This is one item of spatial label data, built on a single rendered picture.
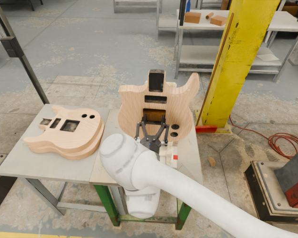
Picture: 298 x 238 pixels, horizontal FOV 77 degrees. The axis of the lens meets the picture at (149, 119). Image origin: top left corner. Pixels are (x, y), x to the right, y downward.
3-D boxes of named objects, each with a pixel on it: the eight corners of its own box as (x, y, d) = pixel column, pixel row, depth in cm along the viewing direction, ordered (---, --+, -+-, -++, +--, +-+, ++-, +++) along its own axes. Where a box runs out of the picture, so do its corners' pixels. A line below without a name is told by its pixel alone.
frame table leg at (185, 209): (180, 224, 170) (200, 178, 105) (180, 231, 166) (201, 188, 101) (174, 224, 170) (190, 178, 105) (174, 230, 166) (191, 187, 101)
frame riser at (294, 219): (287, 170, 207) (301, 157, 189) (319, 233, 165) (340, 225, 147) (241, 167, 209) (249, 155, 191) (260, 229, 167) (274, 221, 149)
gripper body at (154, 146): (137, 160, 73) (141, 141, 79) (159, 162, 72) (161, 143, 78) (136, 148, 67) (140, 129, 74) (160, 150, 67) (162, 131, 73)
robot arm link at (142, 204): (165, 175, 67) (154, 155, 59) (163, 223, 56) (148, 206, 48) (138, 177, 71) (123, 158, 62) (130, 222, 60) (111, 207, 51)
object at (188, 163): (180, 164, 193) (192, 111, 138) (184, 227, 153) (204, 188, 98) (120, 161, 195) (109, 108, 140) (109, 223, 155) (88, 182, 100)
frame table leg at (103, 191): (120, 220, 172) (103, 174, 107) (119, 227, 168) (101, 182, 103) (114, 220, 172) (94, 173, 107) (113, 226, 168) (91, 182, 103)
